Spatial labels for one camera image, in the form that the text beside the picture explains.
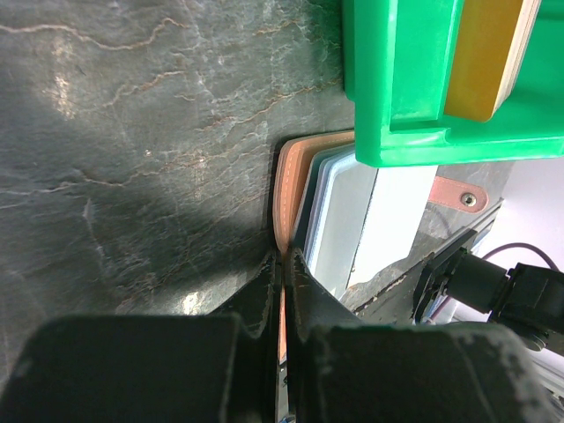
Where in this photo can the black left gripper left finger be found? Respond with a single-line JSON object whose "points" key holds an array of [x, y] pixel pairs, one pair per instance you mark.
{"points": [[218, 367]]}

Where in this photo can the pink leather card holder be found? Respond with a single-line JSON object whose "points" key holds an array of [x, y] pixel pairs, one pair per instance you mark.
{"points": [[399, 198]]}

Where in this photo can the green plastic bin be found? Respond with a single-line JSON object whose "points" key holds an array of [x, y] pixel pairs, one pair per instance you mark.
{"points": [[398, 57]]}

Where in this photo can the black VIP credit card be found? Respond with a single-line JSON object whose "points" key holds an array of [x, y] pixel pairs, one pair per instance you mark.
{"points": [[340, 226]]}

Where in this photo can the white cards in bin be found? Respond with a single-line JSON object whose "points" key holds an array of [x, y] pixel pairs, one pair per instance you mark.
{"points": [[491, 43]]}

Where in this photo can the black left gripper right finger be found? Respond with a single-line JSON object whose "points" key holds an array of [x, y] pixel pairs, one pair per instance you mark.
{"points": [[343, 370]]}

